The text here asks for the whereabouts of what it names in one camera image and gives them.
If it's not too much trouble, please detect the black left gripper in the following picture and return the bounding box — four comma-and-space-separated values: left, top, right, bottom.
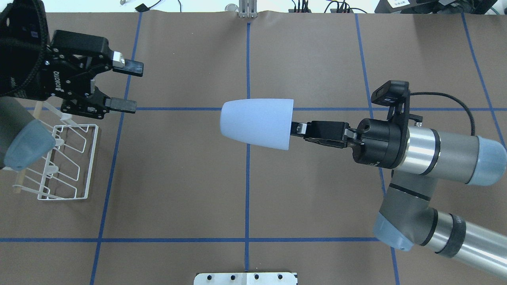
0, 0, 144, 119

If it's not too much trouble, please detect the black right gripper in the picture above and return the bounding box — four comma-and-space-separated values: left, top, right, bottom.
291, 118, 410, 170

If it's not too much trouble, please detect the white wire cup holder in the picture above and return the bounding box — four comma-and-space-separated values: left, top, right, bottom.
12, 103, 99, 201

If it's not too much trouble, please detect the black right camera cable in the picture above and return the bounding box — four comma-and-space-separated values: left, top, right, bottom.
408, 92, 477, 137

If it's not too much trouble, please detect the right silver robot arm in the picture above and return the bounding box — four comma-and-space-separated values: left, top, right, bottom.
290, 116, 506, 279

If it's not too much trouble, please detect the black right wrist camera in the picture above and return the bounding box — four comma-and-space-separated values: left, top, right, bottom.
371, 80, 410, 106

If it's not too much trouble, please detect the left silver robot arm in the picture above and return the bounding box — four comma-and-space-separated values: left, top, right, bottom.
0, 0, 144, 171

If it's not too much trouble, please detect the light blue plastic cup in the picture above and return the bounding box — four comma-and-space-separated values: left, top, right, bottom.
220, 99, 294, 151

